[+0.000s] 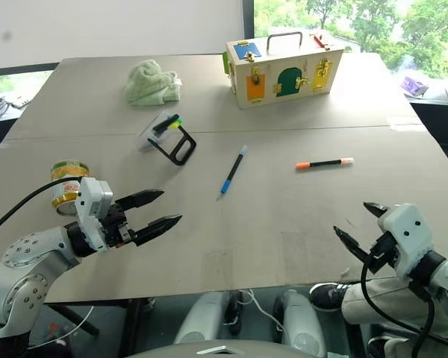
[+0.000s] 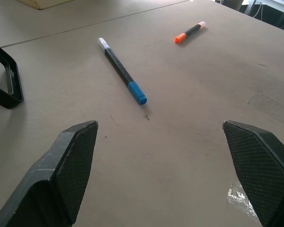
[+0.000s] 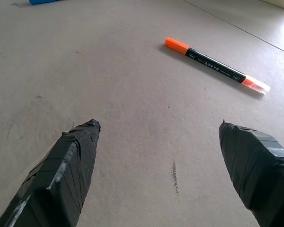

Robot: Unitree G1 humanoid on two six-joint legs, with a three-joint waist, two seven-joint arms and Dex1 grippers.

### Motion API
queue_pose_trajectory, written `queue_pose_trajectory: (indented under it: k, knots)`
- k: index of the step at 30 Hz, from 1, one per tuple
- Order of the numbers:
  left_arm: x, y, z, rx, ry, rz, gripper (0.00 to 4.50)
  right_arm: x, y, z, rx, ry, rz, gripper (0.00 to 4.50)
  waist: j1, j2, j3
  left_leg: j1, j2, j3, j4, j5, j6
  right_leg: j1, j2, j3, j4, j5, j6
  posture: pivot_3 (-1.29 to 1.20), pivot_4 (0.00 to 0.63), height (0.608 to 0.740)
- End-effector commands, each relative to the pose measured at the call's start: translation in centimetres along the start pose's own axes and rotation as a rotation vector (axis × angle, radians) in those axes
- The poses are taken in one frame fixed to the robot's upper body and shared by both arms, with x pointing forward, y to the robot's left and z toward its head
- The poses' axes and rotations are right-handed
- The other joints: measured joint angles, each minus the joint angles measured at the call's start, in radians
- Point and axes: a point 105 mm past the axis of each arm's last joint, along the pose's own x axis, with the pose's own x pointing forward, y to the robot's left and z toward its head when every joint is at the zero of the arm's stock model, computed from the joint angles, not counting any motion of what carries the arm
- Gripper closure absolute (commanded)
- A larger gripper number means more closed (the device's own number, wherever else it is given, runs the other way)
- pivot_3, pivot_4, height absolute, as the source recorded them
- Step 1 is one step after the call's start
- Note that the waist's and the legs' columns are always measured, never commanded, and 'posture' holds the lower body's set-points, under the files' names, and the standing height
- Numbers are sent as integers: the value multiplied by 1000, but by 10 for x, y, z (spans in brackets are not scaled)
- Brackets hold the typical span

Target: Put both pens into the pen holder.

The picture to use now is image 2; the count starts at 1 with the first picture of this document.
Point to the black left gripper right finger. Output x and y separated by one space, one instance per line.
258 170

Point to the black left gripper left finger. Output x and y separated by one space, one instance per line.
61 170

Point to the black plastic frame object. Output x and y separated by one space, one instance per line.
7 78

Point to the blue-capped black marker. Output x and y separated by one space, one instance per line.
123 71

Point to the orange-capped black marker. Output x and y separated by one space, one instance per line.
189 32

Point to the clear tape patch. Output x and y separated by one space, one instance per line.
241 201

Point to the grey metal table frame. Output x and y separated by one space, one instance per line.
249 7

